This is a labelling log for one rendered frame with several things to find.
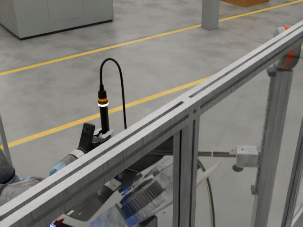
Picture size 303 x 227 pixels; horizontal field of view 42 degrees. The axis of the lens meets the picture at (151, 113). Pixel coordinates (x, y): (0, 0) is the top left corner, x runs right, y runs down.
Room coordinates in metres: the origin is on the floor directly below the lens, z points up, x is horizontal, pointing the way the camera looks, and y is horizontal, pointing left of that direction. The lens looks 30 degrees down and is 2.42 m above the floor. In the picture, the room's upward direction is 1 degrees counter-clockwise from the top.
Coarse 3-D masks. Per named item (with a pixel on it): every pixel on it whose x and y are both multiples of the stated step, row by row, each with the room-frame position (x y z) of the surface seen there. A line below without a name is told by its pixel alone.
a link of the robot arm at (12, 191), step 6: (6, 186) 0.95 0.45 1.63; (12, 186) 0.95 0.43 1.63; (18, 186) 0.95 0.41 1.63; (24, 186) 0.95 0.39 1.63; (30, 186) 0.96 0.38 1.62; (0, 192) 0.92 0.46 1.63; (6, 192) 0.92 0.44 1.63; (12, 192) 0.92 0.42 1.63; (18, 192) 0.92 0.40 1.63; (0, 198) 0.90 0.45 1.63; (6, 198) 0.90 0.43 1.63; (12, 198) 0.90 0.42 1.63; (0, 204) 0.89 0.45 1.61
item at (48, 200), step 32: (288, 32) 1.10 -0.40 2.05; (256, 64) 0.89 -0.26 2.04; (192, 96) 0.72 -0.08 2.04; (224, 96) 0.78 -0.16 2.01; (128, 128) 0.59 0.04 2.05; (160, 128) 0.60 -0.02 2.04; (192, 128) 0.68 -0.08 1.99; (96, 160) 0.50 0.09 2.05; (128, 160) 0.54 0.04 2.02; (192, 160) 0.69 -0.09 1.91; (32, 192) 0.43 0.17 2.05; (64, 192) 0.43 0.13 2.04; (192, 192) 0.69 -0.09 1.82; (0, 224) 0.37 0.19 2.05; (32, 224) 0.39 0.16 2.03; (192, 224) 0.69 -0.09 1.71; (288, 224) 1.33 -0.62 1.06
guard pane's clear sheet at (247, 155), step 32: (288, 64) 1.10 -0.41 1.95; (256, 96) 0.95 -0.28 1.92; (288, 96) 1.14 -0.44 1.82; (224, 128) 0.82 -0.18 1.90; (256, 128) 0.97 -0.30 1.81; (288, 128) 1.18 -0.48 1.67; (160, 160) 0.63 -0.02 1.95; (224, 160) 0.83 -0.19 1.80; (256, 160) 1.00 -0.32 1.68; (288, 160) 1.24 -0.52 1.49; (96, 192) 0.50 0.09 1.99; (128, 192) 0.56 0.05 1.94; (160, 192) 0.63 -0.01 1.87; (224, 192) 0.85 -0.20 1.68; (256, 192) 1.02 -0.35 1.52; (288, 192) 1.30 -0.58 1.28; (64, 224) 0.45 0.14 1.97; (96, 224) 0.49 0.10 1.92; (128, 224) 0.55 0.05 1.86; (160, 224) 0.63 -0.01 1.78; (224, 224) 0.86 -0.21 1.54; (256, 224) 1.06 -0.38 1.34
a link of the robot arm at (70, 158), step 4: (68, 156) 1.28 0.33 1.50; (72, 156) 1.28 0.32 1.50; (64, 160) 1.26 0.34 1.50; (68, 160) 1.26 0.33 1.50; (72, 160) 1.26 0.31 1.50; (56, 164) 1.24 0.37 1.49; (60, 164) 1.23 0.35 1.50; (64, 164) 1.23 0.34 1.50; (68, 164) 1.24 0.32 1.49; (52, 168) 1.21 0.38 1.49; (56, 168) 1.21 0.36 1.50; (60, 168) 1.21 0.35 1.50; (52, 172) 1.20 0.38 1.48
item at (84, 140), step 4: (84, 124) 1.40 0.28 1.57; (88, 124) 1.39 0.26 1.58; (92, 124) 1.40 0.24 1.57; (84, 128) 1.39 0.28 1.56; (88, 128) 1.38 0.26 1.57; (92, 128) 1.38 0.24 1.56; (84, 132) 1.38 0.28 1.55; (88, 132) 1.38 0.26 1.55; (92, 132) 1.38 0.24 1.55; (84, 136) 1.37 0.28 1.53; (88, 136) 1.37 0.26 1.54; (92, 136) 1.38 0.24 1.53; (80, 140) 1.37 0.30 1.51; (84, 140) 1.37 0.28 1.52; (88, 140) 1.36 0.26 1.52; (80, 144) 1.37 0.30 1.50; (84, 144) 1.36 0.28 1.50; (88, 144) 1.35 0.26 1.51; (84, 148) 1.35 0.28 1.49; (88, 148) 1.35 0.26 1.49
